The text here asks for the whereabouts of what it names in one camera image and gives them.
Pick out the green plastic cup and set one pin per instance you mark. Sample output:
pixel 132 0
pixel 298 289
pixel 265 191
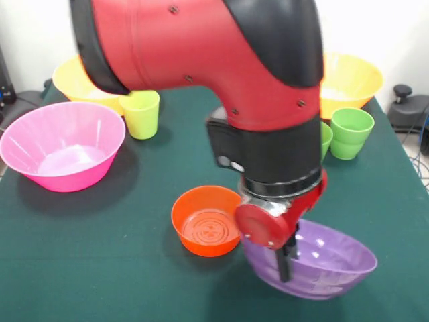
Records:
pixel 325 141
pixel 352 134
pixel 142 120

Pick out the black equipment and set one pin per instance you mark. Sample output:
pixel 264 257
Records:
pixel 6 77

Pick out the small red plastic bowl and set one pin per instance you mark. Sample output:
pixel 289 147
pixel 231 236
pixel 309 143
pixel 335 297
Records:
pixel 201 231

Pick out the large orange plastic bowl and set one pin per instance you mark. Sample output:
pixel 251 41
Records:
pixel 352 84
pixel 72 84

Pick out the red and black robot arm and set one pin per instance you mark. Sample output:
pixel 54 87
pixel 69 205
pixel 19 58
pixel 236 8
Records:
pixel 201 50

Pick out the grey round stand base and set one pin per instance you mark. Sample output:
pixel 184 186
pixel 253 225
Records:
pixel 28 99

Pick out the dark green table cloth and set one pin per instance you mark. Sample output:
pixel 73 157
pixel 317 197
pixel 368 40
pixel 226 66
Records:
pixel 100 268

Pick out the large pink plastic bowl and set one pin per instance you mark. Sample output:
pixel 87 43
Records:
pixel 60 161

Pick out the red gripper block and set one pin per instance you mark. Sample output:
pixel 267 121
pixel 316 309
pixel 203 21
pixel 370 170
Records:
pixel 261 226

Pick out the black knobbed stand base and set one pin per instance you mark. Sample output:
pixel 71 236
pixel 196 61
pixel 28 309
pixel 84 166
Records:
pixel 412 110

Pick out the purple plastic bowl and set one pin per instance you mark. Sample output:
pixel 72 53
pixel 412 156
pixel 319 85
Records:
pixel 328 265

